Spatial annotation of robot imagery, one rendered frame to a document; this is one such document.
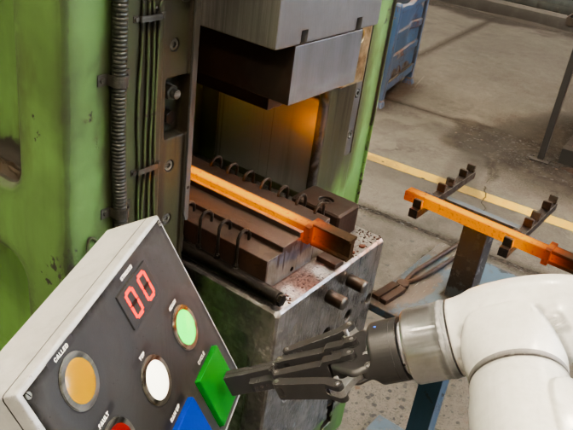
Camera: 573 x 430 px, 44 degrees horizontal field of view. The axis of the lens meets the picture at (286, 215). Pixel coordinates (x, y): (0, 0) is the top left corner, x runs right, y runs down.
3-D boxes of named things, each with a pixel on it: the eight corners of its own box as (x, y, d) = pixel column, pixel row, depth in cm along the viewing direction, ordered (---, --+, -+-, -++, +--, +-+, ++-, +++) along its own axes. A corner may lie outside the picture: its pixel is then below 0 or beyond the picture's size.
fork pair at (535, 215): (539, 220, 156) (542, 212, 155) (530, 229, 152) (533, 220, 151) (446, 183, 167) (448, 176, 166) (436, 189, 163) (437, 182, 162)
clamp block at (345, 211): (355, 230, 150) (361, 204, 147) (333, 245, 144) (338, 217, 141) (309, 209, 156) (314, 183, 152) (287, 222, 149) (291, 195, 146)
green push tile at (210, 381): (240, 387, 95) (217, 343, 93) (225, 427, 89) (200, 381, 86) (228, 389, 96) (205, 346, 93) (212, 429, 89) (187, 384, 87)
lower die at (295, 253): (324, 251, 141) (331, 214, 137) (263, 292, 126) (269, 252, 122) (173, 177, 161) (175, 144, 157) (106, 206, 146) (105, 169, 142)
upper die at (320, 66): (354, 82, 124) (363, 28, 119) (287, 106, 109) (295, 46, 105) (181, 23, 144) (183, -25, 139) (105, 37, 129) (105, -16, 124)
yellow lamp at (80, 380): (109, 392, 69) (109, 359, 67) (71, 418, 66) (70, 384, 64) (88, 377, 71) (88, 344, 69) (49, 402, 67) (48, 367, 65)
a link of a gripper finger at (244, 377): (282, 382, 89) (280, 386, 88) (234, 392, 91) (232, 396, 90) (273, 364, 88) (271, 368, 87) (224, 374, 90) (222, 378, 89)
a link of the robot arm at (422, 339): (465, 344, 86) (418, 353, 88) (442, 283, 83) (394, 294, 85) (466, 394, 78) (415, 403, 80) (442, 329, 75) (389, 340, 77)
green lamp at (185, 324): (205, 338, 90) (208, 310, 88) (180, 355, 86) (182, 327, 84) (188, 327, 91) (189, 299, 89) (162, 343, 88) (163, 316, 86)
